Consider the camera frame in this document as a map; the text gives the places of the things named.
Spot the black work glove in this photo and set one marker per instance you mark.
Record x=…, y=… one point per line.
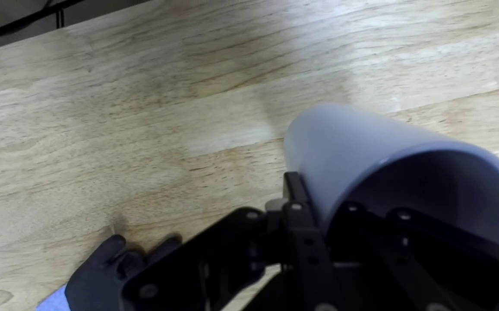
x=100, y=281

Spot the white ceramic mug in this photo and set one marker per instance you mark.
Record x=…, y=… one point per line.
x=350, y=155

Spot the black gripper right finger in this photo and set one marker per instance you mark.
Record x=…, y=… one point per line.
x=410, y=262

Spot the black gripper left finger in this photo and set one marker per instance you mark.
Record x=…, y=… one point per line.
x=210, y=271

